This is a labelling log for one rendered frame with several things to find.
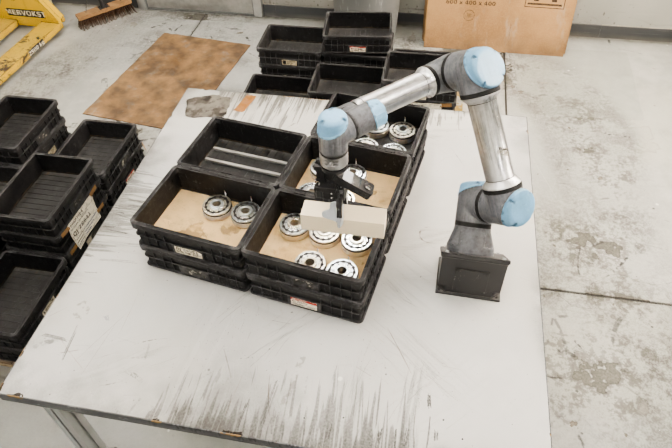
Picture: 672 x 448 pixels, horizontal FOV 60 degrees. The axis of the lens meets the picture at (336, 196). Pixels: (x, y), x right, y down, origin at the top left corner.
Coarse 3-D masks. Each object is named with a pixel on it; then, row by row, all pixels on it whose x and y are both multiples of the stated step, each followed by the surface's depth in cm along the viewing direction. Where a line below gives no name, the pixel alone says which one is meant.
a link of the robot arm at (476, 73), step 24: (480, 48) 161; (456, 72) 166; (480, 72) 160; (504, 72) 164; (480, 96) 164; (480, 120) 167; (480, 144) 171; (504, 144) 169; (504, 168) 170; (504, 192) 170; (528, 192) 172; (480, 216) 181; (504, 216) 171; (528, 216) 174
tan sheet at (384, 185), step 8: (312, 160) 225; (304, 176) 219; (368, 176) 218; (376, 176) 218; (384, 176) 218; (392, 176) 217; (376, 184) 215; (384, 184) 214; (392, 184) 214; (352, 192) 212; (376, 192) 212; (384, 192) 212; (392, 192) 211; (360, 200) 209; (368, 200) 209; (376, 200) 209; (384, 200) 209
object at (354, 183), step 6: (342, 174) 156; (348, 174) 157; (354, 174) 158; (336, 180) 155; (342, 180) 155; (348, 180) 156; (354, 180) 157; (360, 180) 158; (366, 180) 159; (342, 186) 156; (348, 186) 156; (354, 186) 156; (360, 186) 156; (366, 186) 157; (372, 186) 159; (354, 192) 157; (360, 192) 157; (366, 192) 156; (372, 192) 158; (366, 198) 158
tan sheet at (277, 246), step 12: (276, 228) 200; (276, 240) 197; (288, 240) 196; (300, 240) 196; (264, 252) 193; (276, 252) 193; (288, 252) 193; (300, 252) 193; (324, 252) 192; (336, 252) 192; (360, 264) 188; (360, 276) 185
